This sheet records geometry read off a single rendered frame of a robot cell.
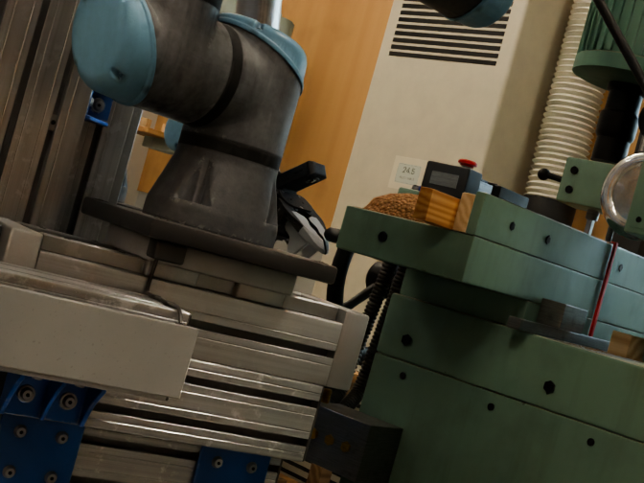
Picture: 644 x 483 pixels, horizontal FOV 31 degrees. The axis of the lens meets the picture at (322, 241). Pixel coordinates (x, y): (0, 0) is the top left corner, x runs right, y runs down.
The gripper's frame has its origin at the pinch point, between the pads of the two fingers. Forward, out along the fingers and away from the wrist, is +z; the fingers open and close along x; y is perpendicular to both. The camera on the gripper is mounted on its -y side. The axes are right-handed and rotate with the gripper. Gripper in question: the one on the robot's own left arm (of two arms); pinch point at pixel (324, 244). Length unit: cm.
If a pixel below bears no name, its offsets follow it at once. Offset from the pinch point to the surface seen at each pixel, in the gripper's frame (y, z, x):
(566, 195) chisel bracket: -32.5, 23.6, -10.1
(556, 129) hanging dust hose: -17, -67, -133
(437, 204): -29, 34, 28
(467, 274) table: -24, 40, 23
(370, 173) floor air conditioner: 30, -103, -123
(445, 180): -23.6, 12.9, 1.9
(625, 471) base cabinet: -17, 66, 7
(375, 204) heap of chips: -20.5, 21.9, 23.2
